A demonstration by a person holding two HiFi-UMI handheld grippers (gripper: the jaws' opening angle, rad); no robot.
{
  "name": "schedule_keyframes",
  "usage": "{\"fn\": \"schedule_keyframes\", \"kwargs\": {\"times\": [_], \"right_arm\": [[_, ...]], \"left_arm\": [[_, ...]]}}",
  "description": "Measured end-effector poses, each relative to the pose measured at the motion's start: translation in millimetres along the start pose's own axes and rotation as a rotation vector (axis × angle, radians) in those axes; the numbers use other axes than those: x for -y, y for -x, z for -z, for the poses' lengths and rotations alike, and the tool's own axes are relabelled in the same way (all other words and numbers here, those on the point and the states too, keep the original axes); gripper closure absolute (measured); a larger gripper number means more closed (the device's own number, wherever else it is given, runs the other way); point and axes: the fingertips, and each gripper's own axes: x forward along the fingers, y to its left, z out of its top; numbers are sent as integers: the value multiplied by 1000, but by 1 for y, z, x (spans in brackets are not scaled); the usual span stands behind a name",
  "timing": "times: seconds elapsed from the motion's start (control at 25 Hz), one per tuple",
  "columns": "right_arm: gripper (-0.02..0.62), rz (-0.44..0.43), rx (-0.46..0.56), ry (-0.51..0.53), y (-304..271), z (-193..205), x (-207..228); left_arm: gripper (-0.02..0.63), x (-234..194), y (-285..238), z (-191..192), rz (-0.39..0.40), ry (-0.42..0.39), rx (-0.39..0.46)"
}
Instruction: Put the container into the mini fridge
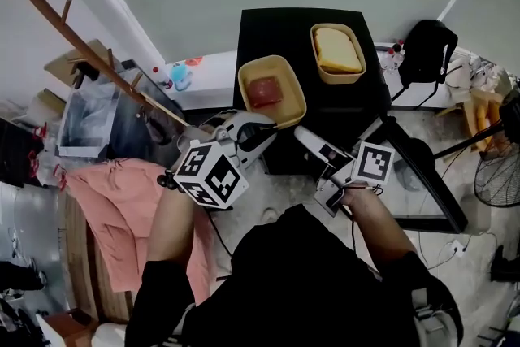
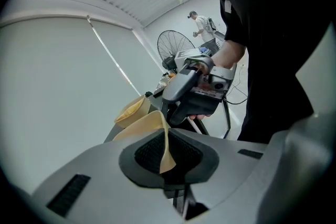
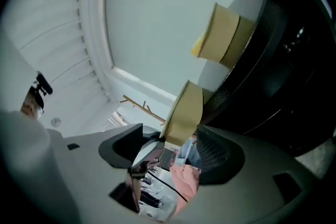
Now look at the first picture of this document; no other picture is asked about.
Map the person's right forearm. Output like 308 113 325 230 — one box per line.
343 184 419 271

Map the small clear plastic bottle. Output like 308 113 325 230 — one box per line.
389 42 407 72
381 46 397 74

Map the black standing fan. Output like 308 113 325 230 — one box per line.
432 91 520 208

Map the light wooden chair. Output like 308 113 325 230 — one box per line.
434 87 509 154

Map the white grey yellow cushion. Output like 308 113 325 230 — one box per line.
91 320 131 347

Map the red-capped bottle red label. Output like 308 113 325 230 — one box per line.
153 66 174 90

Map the black bead bracelet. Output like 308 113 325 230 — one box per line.
157 169 180 193

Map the tan tray with red food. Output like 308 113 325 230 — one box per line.
237 54 308 130

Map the white tote bag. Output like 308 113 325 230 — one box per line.
444 52 513 93

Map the yellow ribbed cushion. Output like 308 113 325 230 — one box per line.
474 100 489 137
487 100 504 151

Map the person's black clothing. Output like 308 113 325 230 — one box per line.
125 203 464 347

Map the wooden coat rack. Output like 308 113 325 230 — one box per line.
0 0 212 135

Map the blue plastic item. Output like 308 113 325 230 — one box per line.
169 63 193 91

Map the dark grey hanging cloth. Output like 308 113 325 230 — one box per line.
137 106 178 145

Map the pack of water bottles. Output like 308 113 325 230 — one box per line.
24 121 70 192

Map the black cabinet with glass door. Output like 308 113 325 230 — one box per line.
233 7 469 235

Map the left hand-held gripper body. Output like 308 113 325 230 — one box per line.
171 112 250 210

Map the person's left forearm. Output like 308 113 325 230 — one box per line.
145 184 204 269

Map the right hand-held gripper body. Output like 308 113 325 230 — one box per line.
314 139 397 219

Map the tan tray with yellow bread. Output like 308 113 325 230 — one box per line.
310 23 367 85

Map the white power strip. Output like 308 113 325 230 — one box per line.
444 239 466 257

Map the pink quilted cushion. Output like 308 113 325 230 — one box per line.
64 158 215 306

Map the black bag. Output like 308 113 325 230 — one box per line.
0 117 46 188

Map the brown wooden board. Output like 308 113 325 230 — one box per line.
56 190 135 324

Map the clear glass tank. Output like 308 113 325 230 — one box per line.
54 68 184 159

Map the black backpack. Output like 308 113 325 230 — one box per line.
390 19 459 111

